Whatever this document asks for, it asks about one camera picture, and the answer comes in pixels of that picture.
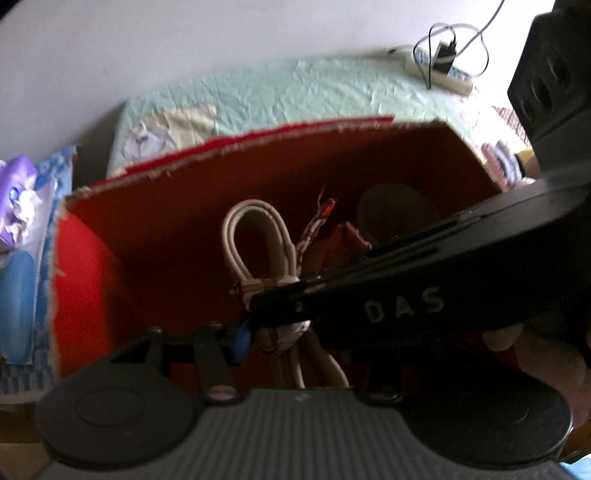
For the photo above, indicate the blue checkered cloth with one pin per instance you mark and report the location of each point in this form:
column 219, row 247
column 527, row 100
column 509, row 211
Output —
column 22, row 384

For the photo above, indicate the blue oval case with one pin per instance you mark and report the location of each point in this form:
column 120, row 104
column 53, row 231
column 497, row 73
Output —
column 18, row 308

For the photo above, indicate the black charger with cable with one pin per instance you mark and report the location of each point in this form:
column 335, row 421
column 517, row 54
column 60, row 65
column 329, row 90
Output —
column 447, row 54

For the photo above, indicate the purple tissue pack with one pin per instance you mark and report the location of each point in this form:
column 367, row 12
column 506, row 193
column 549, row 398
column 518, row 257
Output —
column 19, row 201

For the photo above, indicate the person's hand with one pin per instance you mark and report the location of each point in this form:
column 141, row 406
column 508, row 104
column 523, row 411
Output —
column 559, row 366

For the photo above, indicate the pink plush rabbit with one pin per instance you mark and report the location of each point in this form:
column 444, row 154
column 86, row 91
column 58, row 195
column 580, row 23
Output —
column 510, row 170

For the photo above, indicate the beige shoe with patterned bow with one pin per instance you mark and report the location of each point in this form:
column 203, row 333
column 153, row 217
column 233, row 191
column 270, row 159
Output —
column 319, row 250

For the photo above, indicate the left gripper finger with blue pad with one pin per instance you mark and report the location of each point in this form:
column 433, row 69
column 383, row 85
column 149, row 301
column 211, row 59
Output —
column 215, row 361

